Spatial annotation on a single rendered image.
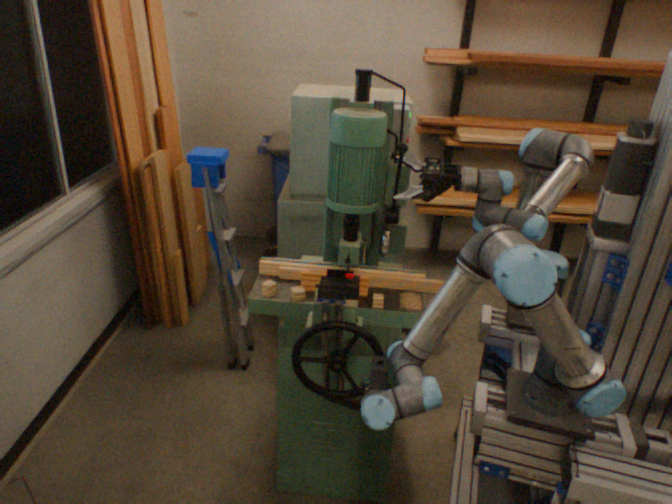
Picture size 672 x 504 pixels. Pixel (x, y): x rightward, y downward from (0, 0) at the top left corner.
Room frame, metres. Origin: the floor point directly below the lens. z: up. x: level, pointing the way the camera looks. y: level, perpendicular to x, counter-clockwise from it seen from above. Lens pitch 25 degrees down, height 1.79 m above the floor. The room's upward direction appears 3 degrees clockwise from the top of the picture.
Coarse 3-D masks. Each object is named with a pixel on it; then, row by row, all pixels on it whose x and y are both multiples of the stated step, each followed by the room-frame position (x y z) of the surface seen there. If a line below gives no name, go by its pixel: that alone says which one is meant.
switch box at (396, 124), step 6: (396, 108) 1.90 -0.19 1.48; (408, 108) 1.92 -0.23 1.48; (396, 114) 1.90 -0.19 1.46; (408, 114) 1.89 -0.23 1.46; (396, 120) 1.89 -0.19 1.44; (408, 120) 1.90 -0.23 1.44; (396, 126) 1.90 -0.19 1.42; (396, 132) 1.89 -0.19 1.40; (390, 144) 1.90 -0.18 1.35; (390, 150) 1.90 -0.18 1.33
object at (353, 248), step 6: (342, 234) 1.68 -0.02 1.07; (360, 234) 1.69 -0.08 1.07; (342, 240) 1.63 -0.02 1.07; (360, 240) 1.65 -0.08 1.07; (342, 246) 1.59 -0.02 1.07; (348, 246) 1.58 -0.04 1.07; (354, 246) 1.58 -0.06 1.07; (342, 252) 1.59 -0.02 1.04; (348, 252) 1.58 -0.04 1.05; (354, 252) 1.58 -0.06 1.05; (342, 258) 1.58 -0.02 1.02; (354, 258) 1.58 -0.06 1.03; (354, 264) 1.58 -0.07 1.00
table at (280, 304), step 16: (256, 288) 1.56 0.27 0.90; (288, 288) 1.57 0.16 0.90; (368, 288) 1.60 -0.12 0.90; (384, 288) 1.61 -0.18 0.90; (256, 304) 1.49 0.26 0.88; (272, 304) 1.48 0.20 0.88; (288, 304) 1.48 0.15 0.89; (304, 304) 1.48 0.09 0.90; (368, 304) 1.49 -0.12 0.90; (384, 304) 1.50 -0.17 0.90; (368, 320) 1.46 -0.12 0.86; (384, 320) 1.46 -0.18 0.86; (400, 320) 1.46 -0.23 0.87; (416, 320) 1.45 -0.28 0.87; (352, 336) 1.37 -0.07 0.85
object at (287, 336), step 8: (304, 256) 2.04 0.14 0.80; (312, 256) 2.05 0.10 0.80; (384, 264) 2.01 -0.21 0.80; (392, 264) 2.01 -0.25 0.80; (400, 264) 2.02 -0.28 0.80; (280, 320) 1.52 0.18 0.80; (280, 328) 1.48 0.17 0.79; (288, 328) 1.48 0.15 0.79; (296, 328) 1.48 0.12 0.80; (304, 328) 1.48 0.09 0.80; (280, 336) 1.48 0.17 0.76; (288, 336) 1.48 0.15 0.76; (296, 336) 1.48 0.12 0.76; (312, 336) 1.47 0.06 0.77; (320, 336) 1.47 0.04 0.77; (376, 336) 1.46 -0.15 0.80; (384, 336) 1.46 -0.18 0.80; (280, 344) 1.48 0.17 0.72; (288, 344) 1.48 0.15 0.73; (304, 344) 1.48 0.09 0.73; (312, 344) 1.47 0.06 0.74; (320, 344) 1.47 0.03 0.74; (360, 344) 1.46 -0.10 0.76; (368, 344) 1.46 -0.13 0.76; (384, 344) 1.46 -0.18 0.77; (392, 344) 1.46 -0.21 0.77; (352, 352) 1.47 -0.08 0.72; (360, 352) 1.46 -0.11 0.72; (368, 352) 1.46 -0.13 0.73; (384, 352) 1.46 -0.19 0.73
